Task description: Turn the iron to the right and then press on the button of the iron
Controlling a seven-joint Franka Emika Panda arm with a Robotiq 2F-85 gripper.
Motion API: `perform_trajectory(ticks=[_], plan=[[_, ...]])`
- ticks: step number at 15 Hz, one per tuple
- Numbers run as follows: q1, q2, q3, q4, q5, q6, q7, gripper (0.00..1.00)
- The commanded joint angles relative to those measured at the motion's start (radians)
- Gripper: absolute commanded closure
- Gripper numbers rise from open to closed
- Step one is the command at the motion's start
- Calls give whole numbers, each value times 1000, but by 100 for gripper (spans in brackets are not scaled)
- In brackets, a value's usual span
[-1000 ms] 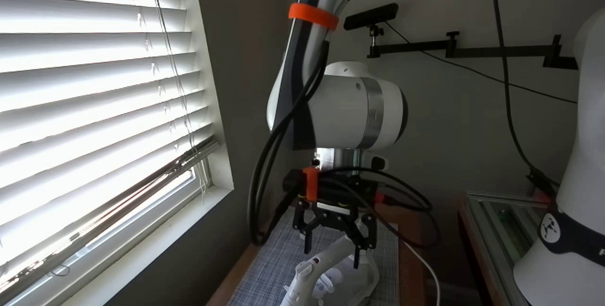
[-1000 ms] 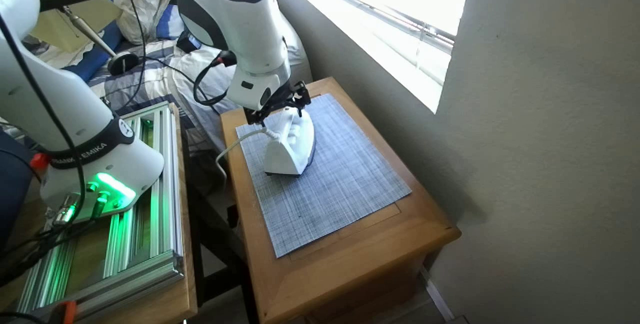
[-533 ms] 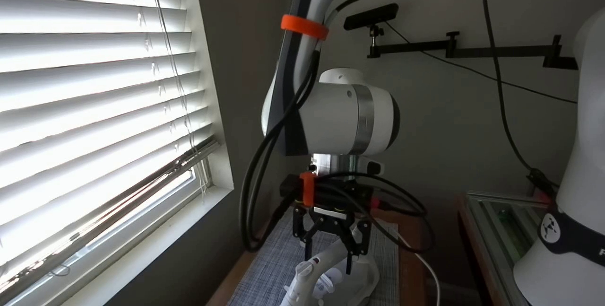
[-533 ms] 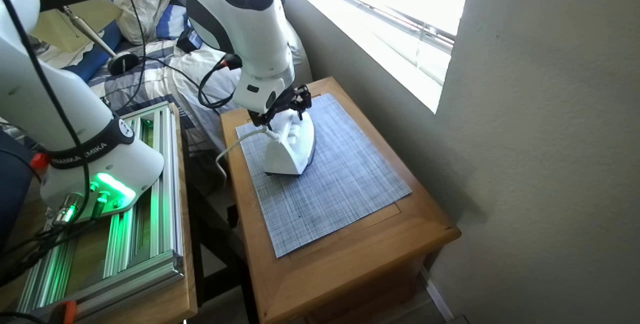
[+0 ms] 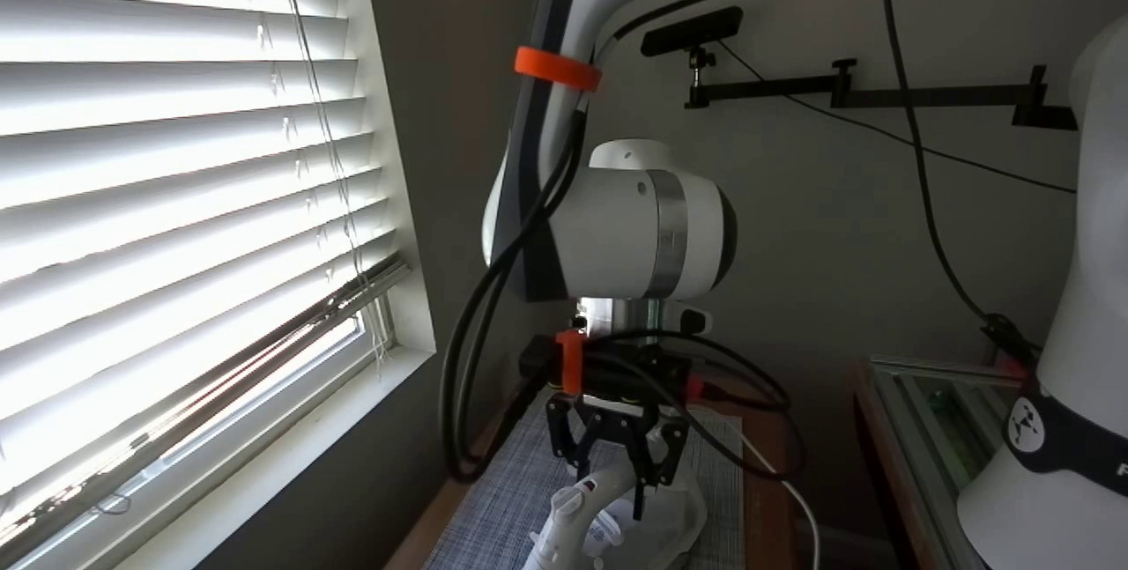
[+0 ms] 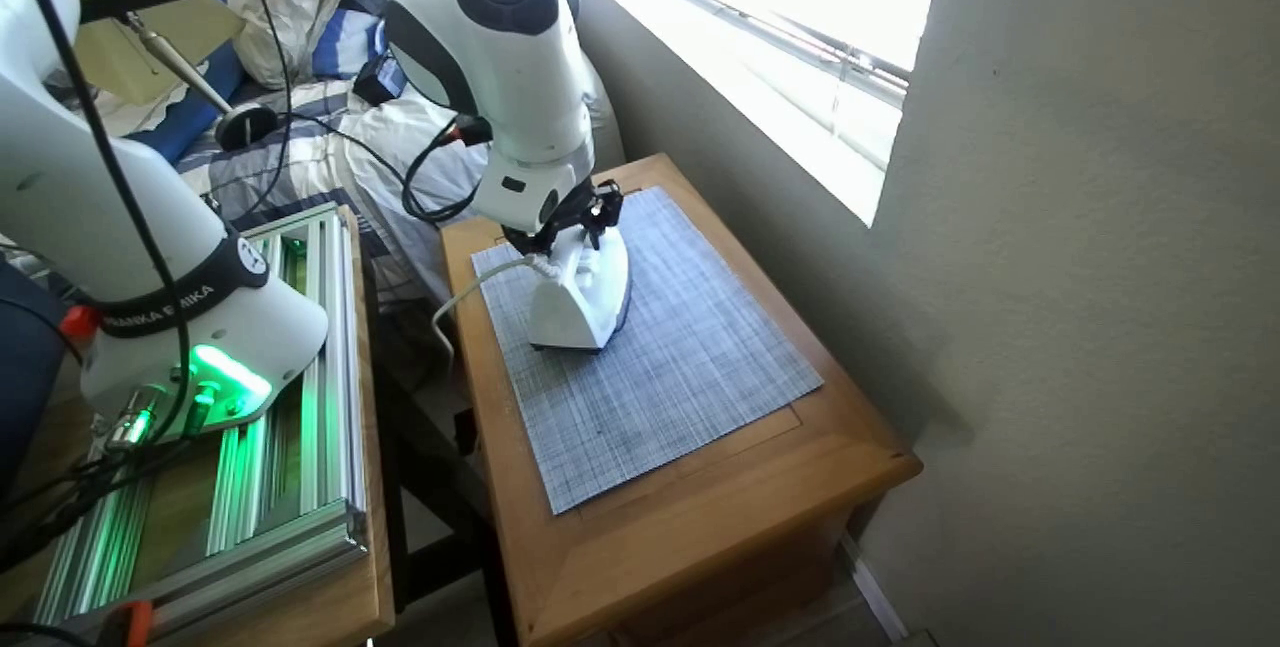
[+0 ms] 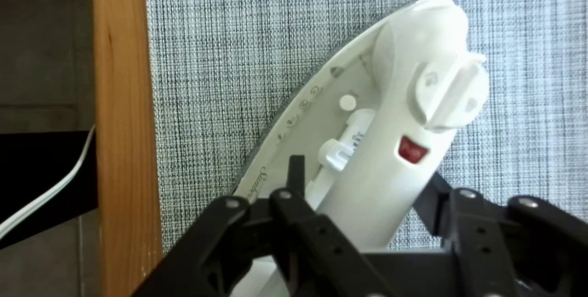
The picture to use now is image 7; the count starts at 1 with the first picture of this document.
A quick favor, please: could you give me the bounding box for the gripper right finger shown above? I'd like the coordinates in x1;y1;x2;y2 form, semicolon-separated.
413;171;588;297

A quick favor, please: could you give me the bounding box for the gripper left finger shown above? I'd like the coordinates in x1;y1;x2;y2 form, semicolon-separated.
132;155;392;297

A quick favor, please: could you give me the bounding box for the white clothes iron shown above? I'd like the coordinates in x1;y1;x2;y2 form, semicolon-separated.
229;0;490;297

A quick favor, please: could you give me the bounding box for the grey woven mat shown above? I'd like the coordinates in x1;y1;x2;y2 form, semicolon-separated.
144;0;588;255

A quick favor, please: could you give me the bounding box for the white cable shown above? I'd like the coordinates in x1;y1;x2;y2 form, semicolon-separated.
0;124;97;242

